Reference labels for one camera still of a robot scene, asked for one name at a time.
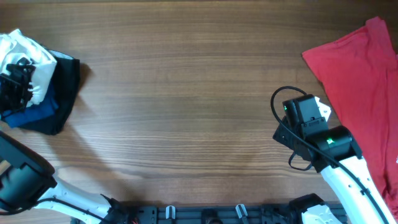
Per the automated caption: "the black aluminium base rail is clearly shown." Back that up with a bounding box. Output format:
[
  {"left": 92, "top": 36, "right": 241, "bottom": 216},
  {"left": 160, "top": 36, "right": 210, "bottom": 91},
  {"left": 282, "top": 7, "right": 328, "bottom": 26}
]
[{"left": 130, "top": 203, "right": 291, "bottom": 224}]

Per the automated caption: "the right black cable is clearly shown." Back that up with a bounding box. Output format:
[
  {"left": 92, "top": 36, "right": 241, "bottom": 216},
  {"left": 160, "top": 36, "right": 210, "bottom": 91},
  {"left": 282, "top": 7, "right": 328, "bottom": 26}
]
[{"left": 270, "top": 85, "right": 391, "bottom": 224}]

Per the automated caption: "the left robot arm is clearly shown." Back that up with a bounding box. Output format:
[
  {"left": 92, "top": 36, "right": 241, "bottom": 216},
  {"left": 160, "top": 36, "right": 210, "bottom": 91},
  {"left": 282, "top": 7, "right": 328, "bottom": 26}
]
[{"left": 1, "top": 57, "right": 129, "bottom": 223}]

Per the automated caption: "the red t-shirt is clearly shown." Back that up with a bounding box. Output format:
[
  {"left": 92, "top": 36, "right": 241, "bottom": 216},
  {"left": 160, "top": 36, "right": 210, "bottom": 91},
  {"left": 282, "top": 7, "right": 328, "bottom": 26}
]
[{"left": 302, "top": 17, "right": 397, "bottom": 217}]

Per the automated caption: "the white t-shirt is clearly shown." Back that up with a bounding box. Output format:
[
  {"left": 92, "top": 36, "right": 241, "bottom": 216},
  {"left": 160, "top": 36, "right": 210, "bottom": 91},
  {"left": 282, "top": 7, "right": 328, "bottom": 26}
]
[{"left": 1, "top": 29, "right": 57, "bottom": 111}]

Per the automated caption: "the black folded garment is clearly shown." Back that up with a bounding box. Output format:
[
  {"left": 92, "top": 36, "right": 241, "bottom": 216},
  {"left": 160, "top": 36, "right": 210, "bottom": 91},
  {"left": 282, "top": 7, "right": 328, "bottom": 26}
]
[{"left": 21, "top": 50, "right": 80, "bottom": 135}]

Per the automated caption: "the blue folded shirt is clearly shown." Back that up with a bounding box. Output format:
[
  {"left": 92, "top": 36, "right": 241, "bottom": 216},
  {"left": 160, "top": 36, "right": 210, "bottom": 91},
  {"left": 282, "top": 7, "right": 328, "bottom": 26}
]
[{"left": 1, "top": 83, "right": 59, "bottom": 128}]

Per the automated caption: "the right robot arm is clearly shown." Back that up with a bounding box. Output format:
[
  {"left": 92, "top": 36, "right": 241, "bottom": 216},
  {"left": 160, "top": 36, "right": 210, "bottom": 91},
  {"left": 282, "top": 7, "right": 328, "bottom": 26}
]
[{"left": 273, "top": 94, "right": 396, "bottom": 223}]

